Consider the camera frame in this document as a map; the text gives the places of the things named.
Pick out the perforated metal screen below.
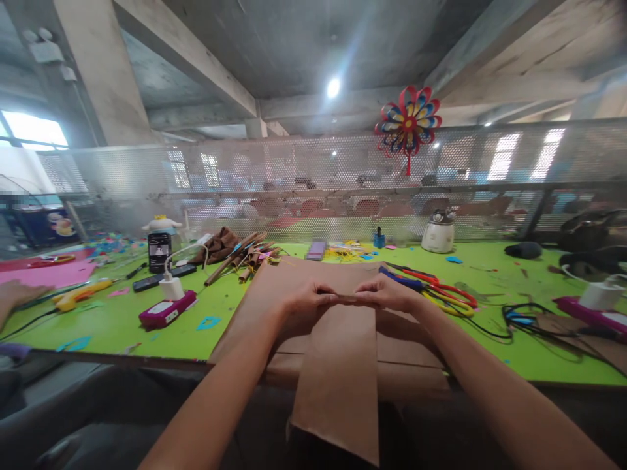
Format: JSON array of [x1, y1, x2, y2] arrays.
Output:
[[37, 117, 627, 245]]

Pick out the red blue yellow paper pinwheel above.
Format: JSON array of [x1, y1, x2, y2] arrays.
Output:
[[374, 86, 443, 177]]

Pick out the red handled scissors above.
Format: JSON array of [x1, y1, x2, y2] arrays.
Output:
[[379, 262, 479, 309]]

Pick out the black bag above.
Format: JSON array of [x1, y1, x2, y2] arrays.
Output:
[[557, 209, 627, 283]]

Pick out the person's left hand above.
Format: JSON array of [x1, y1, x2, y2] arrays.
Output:
[[284, 280, 340, 324]]

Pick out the brown paper offcuts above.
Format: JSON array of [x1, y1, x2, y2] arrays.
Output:
[[532, 313, 627, 379]]

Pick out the black cable bundle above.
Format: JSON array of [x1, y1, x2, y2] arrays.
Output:
[[477, 302, 591, 346]]

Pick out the pile of coloured paper scraps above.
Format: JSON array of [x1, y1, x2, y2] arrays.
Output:
[[86, 230, 150, 262]]

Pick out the yellow glue gun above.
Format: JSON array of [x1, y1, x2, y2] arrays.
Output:
[[52, 277, 114, 313]]

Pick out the brown paper strip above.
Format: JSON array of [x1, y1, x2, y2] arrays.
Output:
[[285, 292, 381, 467]]

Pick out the window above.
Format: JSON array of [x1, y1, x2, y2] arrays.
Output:
[[0, 109, 71, 151]]

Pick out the white electric kettle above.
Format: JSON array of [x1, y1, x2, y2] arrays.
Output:
[[421, 208, 457, 254]]

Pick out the white charging cable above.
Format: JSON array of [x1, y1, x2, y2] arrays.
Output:
[[165, 243, 210, 281]]

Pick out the black oval pouch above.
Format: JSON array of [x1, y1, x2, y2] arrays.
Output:
[[504, 240, 544, 259]]

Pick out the white charger plug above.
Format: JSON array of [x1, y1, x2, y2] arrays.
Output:
[[158, 272, 185, 300], [579, 274, 627, 313]]

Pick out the yellow handled scissors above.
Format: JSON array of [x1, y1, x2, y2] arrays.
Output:
[[420, 289, 476, 319]]

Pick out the pile of brown paper rolls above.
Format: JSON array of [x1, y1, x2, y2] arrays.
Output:
[[203, 232, 286, 288]]

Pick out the upright black smartphone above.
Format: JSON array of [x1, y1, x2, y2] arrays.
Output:
[[147, 232, 173, 275]]

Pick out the wall emergency light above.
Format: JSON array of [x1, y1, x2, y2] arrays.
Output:
[[21, 26, 65, 65]]

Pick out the large brown paper sheet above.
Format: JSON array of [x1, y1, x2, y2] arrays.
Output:
[[207, 258, 452, 394]]

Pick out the flat black smartphone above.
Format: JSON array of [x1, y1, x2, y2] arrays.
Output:
[[132, 273, 169, 294]]

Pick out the pink paper sheet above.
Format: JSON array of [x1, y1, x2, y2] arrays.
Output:
[[0, 258, 100, 290]]

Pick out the person's right hand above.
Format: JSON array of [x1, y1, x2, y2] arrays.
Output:
[[353, 277, 424, 315]]

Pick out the small red scissors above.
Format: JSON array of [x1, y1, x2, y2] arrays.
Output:
[[28, 253, 77, 270]]

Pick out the white plush toy with crown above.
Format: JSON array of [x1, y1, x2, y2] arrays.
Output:
[[141, 215, 183, 237]]

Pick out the yellow paper strips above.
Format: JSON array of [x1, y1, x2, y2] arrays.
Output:
[[324, 244, 366, 264]]

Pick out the purple power strip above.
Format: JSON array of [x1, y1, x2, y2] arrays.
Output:
[[138, 289, 198, 330], [553, 295, 627, 339]]

